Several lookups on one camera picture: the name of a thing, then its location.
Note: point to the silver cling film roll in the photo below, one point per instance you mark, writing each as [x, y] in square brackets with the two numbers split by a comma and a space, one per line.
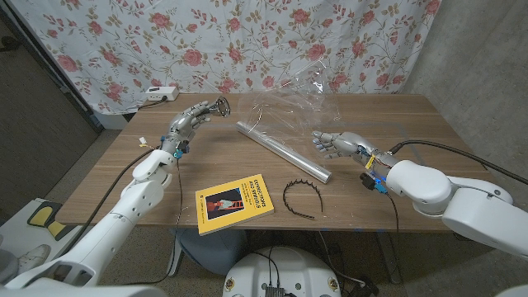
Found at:
[284, 153]

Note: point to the white shoe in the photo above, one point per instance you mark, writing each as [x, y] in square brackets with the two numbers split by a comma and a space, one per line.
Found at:
[35, 257]

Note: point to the blue-grey stool under table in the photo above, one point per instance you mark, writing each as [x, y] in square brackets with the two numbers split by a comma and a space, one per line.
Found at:
[214, 251]

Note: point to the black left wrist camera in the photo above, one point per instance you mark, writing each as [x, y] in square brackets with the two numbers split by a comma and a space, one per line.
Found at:
[182, 148]

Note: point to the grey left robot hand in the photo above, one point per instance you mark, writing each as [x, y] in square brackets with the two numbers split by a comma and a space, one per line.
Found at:
[183, 123]

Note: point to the white power strip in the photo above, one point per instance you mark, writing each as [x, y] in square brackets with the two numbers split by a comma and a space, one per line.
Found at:
[158, 94]

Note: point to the white table leg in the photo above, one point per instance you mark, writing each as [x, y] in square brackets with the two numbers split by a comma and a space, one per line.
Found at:
[174, 260]

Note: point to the grey table leg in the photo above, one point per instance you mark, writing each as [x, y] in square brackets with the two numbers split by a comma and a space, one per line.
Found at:
[389, 260]

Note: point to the floral backdrop cloth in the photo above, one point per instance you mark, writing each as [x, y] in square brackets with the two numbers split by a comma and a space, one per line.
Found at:
[247, 41]

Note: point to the yellow book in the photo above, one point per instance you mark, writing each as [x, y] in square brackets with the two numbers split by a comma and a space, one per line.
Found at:
[235, 204]

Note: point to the white floor platform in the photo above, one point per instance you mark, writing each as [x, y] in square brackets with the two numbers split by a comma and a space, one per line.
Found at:
[16, 227]

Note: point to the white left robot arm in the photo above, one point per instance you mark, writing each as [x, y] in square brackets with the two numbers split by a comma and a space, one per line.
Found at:
[111, 222]

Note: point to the grey trouser leg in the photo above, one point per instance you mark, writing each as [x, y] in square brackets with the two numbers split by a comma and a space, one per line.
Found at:
[7, 266]

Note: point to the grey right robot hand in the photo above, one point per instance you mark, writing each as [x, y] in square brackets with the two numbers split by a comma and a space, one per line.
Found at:
[350, 144]

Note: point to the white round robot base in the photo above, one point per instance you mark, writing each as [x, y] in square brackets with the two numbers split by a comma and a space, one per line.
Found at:
[284, 268]

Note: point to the dark grey partition panel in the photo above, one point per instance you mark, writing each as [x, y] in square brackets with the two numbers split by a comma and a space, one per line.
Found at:
[33, 123]

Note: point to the grey finned module on base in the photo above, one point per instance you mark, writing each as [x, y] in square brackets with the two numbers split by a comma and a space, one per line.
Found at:
[274, 291]

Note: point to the black toothed hair band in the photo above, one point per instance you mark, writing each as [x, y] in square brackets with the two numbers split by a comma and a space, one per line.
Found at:
[284, 200]

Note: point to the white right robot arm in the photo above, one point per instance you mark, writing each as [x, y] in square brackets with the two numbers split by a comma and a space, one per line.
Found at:
[466, 206]

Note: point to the yellow pad with black rim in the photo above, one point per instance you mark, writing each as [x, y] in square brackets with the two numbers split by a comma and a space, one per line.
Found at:
[41, 214]

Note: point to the black box on floor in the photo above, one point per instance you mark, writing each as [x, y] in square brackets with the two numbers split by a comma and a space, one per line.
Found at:
[363, 288]

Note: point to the transparent cling film sheet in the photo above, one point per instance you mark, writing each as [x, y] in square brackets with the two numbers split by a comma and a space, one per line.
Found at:
[288, 111]

